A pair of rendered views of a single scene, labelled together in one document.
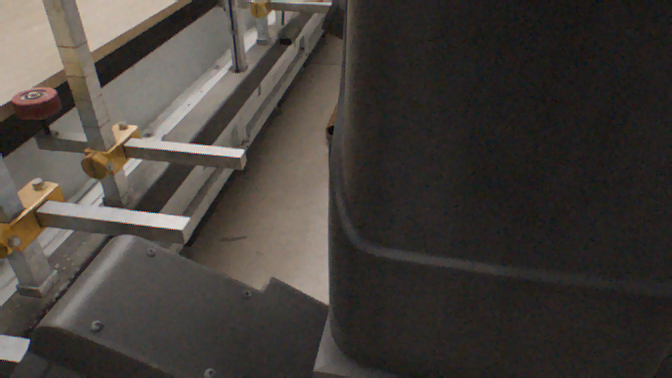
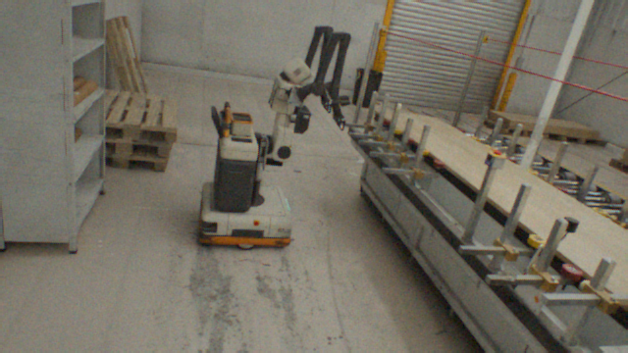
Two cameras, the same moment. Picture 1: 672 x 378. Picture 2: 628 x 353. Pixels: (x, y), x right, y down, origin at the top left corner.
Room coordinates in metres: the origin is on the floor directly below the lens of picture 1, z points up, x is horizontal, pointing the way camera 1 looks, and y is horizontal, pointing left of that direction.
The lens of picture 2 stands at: (3.07, -1.50, 1.77)
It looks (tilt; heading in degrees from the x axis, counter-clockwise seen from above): 21 degrees down; 152
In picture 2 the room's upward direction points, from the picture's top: 11 degrees clockwise
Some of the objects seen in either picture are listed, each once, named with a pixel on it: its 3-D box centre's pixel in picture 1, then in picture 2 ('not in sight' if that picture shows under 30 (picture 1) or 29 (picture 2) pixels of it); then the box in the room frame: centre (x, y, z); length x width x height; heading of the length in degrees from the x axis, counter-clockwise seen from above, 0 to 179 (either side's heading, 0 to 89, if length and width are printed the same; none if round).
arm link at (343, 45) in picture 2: not in sight; (339, 67); (0.50, -0.11, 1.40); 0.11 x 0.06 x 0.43; 169
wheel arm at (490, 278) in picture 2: not in sight; (530, 280); (2.11, 0.13, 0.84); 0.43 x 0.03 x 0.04; 79
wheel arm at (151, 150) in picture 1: (140, 150); (410, 173); (0.89, 0.39, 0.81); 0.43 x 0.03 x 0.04; 79
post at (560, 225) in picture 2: not in sight; (542, 267); (2.09, 0.21, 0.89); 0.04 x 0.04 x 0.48; 79
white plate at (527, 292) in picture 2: (285, 12); (521, 287); (2.06, 0.19, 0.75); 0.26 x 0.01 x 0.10; 169
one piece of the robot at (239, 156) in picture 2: not in sight; (238, 161); (0.19, -0.62, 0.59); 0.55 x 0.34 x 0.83; 169
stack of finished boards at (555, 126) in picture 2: not in sight; (544, 125); (-3.03, 7.06, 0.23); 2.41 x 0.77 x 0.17; 81
